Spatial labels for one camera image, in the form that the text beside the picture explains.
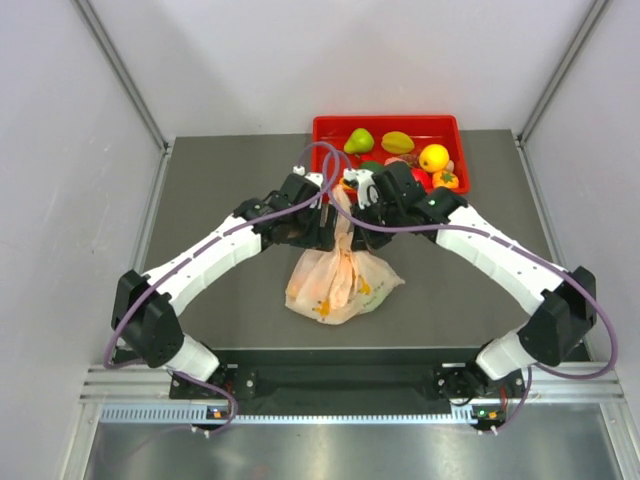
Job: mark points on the orange persimmon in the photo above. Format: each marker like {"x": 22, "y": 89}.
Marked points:
{"x": 444, "y": 178}

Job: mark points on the red apple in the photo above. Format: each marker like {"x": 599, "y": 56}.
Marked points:
{"x": 423, "y": 178}

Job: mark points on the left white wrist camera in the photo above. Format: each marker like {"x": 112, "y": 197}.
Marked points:
{"x": 314, "y": 177}

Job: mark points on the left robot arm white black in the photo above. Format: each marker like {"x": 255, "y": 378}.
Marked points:
{"x": 147, "y": 305}

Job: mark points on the yellow starfruit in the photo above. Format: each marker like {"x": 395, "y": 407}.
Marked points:
{"x": 397, "y": 143}

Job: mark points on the translucent banana print plastic bag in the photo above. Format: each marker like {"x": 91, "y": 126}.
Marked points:
{"x": 331, "y": 287}

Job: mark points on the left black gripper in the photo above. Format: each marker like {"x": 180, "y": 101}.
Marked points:
{"x": 320, "y": 237}

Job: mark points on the yellow orange fruit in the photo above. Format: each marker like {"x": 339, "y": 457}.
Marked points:
{"x": 434, "y": 158}

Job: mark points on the pink peach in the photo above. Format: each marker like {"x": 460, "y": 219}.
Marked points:
{"x": 396, "y": 159}

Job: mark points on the green pear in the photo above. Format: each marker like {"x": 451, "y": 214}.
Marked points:
{"x": 360, "y": 141}

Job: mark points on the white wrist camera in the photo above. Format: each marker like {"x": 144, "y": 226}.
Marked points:
{"x": 314, "y": 177}
{"x": 362, "y": 181}

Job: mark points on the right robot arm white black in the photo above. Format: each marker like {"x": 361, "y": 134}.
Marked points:
{"x": 557, "y": 301}

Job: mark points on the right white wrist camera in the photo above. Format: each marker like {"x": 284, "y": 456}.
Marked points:
{"x": 362, "y": 181}

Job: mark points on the grey slotted cable duct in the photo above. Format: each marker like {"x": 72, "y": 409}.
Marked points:
{"x": 213, "y": 415}

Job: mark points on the red plastic tray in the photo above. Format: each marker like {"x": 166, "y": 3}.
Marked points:
{"x": 422, "y": 129}

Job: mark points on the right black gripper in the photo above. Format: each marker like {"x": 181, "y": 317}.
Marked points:
{"x": 365, "y": 240}

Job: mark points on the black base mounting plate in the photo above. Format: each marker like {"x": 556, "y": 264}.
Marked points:
{"x": 310, "y": 380}

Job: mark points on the aluminium frame rail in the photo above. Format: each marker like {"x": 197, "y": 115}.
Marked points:
{"x": 129, "y": 385}

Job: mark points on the green avocado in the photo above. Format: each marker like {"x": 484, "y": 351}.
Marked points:
{"x": 372, "y": 166}

